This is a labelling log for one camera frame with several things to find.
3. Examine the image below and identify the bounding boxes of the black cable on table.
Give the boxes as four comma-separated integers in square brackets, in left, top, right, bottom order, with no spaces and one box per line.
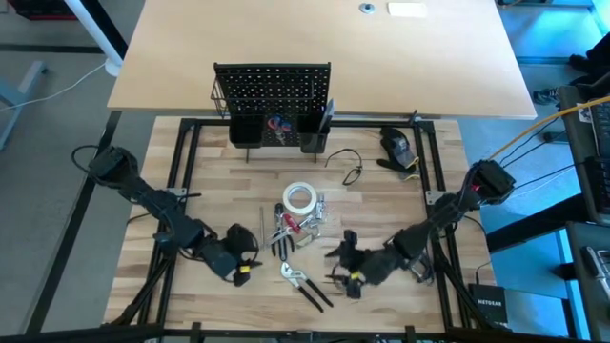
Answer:
[324,148,364,187]

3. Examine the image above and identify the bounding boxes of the grey metal table base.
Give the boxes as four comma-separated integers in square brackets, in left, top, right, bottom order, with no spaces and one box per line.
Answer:
[0,59,49,149]

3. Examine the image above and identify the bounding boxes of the black plastic pegboard bin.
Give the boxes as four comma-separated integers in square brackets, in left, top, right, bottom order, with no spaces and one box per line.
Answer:
[298,113,331,154]
[228,113,266,149]

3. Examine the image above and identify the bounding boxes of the red and blue scissors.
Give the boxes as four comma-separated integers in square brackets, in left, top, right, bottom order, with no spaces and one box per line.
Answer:
[266,113,293,147]

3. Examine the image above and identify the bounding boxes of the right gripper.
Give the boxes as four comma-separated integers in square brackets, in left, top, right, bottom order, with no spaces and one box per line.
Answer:
[333,229,406,300]

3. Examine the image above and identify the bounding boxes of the white floor cable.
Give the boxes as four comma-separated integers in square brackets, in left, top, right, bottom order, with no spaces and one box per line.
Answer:
[0,61,109,113]

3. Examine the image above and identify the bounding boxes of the black metal pegboard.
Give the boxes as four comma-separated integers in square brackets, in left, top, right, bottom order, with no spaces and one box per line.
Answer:
[213,61,333,164]

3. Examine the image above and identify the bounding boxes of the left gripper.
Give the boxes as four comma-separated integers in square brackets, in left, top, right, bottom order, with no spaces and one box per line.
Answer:
[199,222,264,289]

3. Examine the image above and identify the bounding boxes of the black keyboard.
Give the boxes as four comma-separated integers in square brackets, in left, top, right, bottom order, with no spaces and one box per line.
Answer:
[590,102,610,215]

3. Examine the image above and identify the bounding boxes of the grey handheld device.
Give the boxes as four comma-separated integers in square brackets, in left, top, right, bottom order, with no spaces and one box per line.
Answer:
[581,245,610,299]

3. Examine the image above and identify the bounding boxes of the black-handled groove joint pliers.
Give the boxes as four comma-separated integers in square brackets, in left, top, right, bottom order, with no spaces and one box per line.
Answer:
[279,260,335,314]

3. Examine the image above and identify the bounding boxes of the white desk leg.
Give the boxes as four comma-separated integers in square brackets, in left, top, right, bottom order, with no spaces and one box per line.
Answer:
[64,0,126,77]

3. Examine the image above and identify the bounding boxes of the dark side desk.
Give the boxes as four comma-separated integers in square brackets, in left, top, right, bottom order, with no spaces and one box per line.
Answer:
[556,83,610,225]

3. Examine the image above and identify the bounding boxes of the black aluminium table frame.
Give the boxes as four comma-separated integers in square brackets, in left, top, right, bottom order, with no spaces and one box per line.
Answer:
[102,116,509,343]

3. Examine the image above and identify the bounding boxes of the black wire basket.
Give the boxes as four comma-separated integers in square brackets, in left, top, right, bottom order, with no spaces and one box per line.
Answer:
[210,77,231,119]

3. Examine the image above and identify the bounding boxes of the light wooden desk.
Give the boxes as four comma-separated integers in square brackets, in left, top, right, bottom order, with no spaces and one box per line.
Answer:
[107,0,539,120]

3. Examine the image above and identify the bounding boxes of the black grey work glove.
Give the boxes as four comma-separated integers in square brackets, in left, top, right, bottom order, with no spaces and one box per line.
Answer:
[376,126,421,181]

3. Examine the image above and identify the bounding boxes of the black Netgear network switch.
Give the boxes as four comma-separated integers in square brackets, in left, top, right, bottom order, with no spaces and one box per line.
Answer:
[467,283,509,328]

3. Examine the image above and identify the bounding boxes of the white tape roll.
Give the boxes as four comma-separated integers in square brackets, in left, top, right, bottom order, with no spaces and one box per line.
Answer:
[282,181,318,216]

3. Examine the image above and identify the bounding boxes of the black and red crate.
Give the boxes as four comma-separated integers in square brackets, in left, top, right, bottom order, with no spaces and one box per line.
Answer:
[7,0,77,21]

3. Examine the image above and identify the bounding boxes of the white card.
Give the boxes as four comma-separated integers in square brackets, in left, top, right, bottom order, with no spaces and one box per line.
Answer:
[387,1,429,19]

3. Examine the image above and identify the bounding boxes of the person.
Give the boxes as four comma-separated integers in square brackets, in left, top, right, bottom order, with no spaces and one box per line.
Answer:
[532,31,610,107]

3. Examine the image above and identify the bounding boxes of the grey metal tool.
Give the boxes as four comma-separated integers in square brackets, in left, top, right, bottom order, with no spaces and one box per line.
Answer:
[322,98,336,135]

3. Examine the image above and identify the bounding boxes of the yellow cable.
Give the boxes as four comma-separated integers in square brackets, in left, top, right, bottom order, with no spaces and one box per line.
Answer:
[488,94,610,161]

